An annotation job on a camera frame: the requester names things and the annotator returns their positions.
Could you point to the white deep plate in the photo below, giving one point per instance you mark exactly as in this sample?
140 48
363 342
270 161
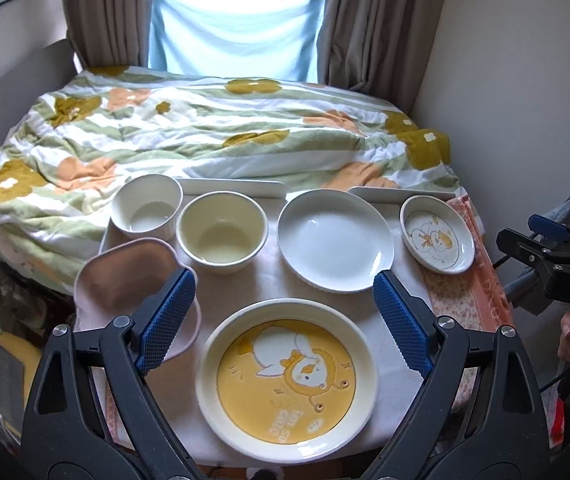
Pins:
334 240

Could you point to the yellow storage box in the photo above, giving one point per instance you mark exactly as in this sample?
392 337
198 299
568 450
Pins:
19 361

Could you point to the orange floral cloth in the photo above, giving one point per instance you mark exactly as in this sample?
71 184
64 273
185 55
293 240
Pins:
475 298

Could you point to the person's right hand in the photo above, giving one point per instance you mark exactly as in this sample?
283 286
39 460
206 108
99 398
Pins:
563 351

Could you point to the right brown curtain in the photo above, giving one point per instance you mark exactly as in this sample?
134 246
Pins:
378 47

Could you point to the cream yellow bowl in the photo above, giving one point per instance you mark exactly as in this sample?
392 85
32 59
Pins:
222 231

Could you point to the light blue window cloth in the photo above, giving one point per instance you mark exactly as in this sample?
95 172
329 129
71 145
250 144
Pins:
236 38

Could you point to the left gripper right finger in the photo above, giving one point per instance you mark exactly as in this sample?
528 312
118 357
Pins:
503 433

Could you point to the pink square bowl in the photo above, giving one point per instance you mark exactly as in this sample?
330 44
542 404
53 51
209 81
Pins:
144 296

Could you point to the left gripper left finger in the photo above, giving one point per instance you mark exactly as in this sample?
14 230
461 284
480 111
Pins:
65 434

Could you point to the grey bed headboard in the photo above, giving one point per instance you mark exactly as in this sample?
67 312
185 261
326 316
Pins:
43 71

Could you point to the large yellow duck plate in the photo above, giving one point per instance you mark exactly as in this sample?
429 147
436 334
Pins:
287 381

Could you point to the floral green yellow duvet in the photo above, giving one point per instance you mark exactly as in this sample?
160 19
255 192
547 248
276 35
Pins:
63 159

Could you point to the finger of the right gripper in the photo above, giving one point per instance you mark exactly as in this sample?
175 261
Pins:
533 254
558 232

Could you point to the white round bowl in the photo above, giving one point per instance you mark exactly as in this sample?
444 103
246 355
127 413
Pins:
148 206

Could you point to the small duck saucer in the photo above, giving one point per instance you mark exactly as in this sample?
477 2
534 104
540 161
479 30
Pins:
436 235

